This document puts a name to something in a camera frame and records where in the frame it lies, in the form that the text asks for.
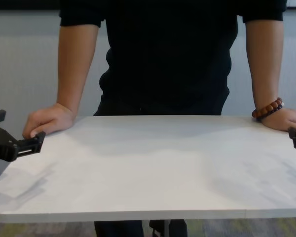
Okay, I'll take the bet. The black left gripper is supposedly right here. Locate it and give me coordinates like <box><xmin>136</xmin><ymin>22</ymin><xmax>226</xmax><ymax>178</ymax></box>
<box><xmin>0</xmin><ymin>109</ymin><xmax>46</xmax><ymax>163</ymax></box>

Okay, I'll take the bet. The white mobile pedestal table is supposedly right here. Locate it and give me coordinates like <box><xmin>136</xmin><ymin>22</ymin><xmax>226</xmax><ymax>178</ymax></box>
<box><xmin>0</xmin><ymin>115</ymin><xmax>296</xmax><ymax>237</ymax></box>

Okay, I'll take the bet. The person's right forearm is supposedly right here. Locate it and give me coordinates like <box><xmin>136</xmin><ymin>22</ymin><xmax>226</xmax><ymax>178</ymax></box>
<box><xmin>54</xmin><ymin>24</ymin><xmax>100</xmax><ymax>117</ymax></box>

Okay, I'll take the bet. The person's left forearm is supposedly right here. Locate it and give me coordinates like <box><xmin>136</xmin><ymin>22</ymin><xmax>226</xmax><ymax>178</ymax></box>
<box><xmin>244</xmin><ymin>17</ymin><xmax>286</xmax><ymax>116</ymax></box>

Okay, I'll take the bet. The person's left hand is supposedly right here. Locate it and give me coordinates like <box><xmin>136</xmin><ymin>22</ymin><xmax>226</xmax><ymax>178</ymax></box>
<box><xmin>257</xmin><ymin>108</ymin><xmax>296</xmax><ymax>132</ymax></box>

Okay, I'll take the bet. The person's right hand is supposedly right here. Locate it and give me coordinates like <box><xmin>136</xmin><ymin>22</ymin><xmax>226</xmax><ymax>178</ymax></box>
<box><xmin>23</xmin><ymin>102</ymin><xmax>76</xmax><ymax>139</ymax></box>

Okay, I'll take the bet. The black short-sleeved shirt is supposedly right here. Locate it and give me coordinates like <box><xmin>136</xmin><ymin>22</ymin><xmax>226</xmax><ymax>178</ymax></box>
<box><xmin>59</xmin><ymin>0</ymin><xmax>287</xmax><ymax>109</ymax></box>

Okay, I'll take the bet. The dark bead bracelet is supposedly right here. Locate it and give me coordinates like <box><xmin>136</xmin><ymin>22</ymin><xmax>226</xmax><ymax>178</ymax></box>
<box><xmin>258</xmin><ymin>101</ymin><xmax>286</xmax><ymax>121</ymax></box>

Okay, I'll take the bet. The brown wooden bead bracelet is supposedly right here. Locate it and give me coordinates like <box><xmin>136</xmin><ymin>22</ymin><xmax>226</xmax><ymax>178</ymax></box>
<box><xmin>252</xmin><ymin>97</ymin><xmax>284</xmax><ymax>119</ymax></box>

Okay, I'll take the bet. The black wall rail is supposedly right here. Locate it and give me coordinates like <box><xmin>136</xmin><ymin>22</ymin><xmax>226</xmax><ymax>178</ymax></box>
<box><xmin>0</xmin><ymin>0</ymin><xmax>296</xmax><ymax>11</ymax></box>

